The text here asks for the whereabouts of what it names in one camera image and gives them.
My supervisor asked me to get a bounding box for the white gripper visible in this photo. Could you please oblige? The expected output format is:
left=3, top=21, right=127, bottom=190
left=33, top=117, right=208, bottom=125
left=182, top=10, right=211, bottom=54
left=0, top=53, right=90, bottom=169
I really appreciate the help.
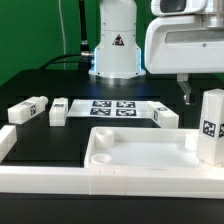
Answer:
left=144, top=15, right=224, bottom=105

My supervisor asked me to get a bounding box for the white desk top tray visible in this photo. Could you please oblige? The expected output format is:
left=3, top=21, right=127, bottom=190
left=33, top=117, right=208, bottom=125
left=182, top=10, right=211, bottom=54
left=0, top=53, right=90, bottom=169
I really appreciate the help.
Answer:
left=84, top=127, right=224, bottom=169

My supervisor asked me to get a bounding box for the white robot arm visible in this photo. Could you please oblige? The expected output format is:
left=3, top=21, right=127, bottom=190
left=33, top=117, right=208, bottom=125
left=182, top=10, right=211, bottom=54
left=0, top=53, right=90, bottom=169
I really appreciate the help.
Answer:
left=89, top=0, right=224, bottom=102

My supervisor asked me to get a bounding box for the white U-shaped fence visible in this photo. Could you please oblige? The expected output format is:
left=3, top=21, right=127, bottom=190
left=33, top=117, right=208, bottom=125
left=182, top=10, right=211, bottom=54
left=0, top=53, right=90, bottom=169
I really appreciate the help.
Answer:
left=0, top=126, right=224, bottom=199

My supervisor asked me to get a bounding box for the white marker base plate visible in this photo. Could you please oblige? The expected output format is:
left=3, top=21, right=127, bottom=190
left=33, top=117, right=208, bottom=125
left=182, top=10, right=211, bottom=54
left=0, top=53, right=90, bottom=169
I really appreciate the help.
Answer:
left=68, top=99, right=152, bottom=118

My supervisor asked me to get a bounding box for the black cable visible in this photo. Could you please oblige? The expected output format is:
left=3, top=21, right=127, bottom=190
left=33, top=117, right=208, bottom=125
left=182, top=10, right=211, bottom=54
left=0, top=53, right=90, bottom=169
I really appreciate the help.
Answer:
left=38, top=0, right=96, bottom=70

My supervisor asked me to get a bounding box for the white thin cable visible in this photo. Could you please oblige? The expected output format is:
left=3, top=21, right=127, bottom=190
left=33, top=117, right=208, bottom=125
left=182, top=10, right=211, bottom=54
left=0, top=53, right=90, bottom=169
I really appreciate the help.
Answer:
left=58, top=0, right=67, bottom=70

